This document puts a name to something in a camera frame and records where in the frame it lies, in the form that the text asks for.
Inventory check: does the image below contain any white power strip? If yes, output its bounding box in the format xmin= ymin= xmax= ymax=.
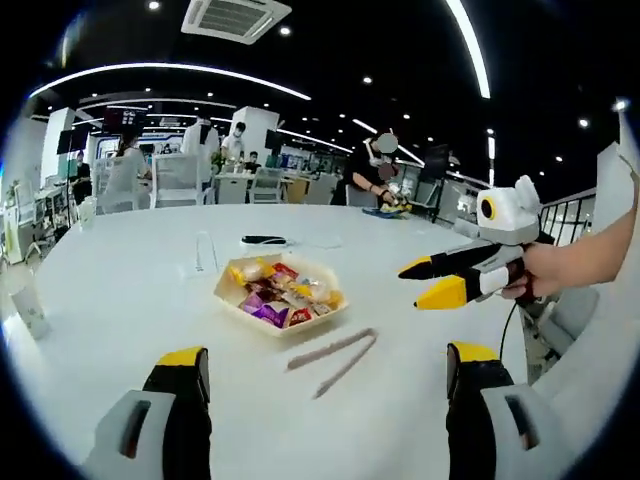
xmin=182 ymin=249 xmax=221 ymax=279

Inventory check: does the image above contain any yellow bun food packet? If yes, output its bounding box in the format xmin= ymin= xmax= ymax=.
xmin=228 ymin=259 xmax=274 ymax=286
xmin=294 ymin=279 xmax=346 ymax=314

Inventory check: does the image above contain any cream hexagonal container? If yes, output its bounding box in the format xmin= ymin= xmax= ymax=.
xmin=213 ymin=252 xmax=350 ymax=339

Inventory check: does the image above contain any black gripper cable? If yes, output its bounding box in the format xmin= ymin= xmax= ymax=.
xmin=497 ymin=302 xmax=519 ymax=361

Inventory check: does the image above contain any long ceiling light strip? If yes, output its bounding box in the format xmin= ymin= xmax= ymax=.
xmin=444 ymin=0 xmax=492 ymax=100
xmin=29 ymin=62 xmax=312 ymax=101

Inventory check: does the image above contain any printed white paper cup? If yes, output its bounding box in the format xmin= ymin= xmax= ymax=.
xmin=10 ymin=284 xmax=54 ymax=342

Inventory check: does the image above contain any white mesh office chair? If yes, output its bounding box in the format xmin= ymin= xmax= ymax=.
xmin=152 ymin=152 xmax=206 ymax=209
xmin=247 ymin=167 xmax=286 ymax=205
xmin=2 ymin=182 xmax=56 ymax=261
xmin=94 ymin=157 xmax=151 ymax=214

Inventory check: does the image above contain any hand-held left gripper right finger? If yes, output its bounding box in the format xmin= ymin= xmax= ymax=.
xmin=444 ymin=340 xmax=564 ymax=480

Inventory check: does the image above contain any ceiling air conditioner vent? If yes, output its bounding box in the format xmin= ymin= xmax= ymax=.
xmin=180 ymin=0 xmax=294 ymax=46

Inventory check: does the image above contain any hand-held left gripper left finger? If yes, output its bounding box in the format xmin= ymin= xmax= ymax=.
xmin=82 ymin=343 xmax=214 ymax=480

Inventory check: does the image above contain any purple brown food packet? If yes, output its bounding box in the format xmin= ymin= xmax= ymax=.
xmin=239 ymin=293 xmax=291 ymax=329

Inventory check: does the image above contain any person's right hand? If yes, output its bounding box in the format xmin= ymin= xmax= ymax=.
xmin=499 ymin=242 xmax=564 ymax=301

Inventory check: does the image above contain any person's white shirt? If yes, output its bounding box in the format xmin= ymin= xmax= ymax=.
xmin=529 ymin=112 xmax=640 ymax=480

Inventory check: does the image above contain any hanging dark display screen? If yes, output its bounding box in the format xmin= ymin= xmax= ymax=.
xmin=103 ymin=107 xmax=151 ymax=130

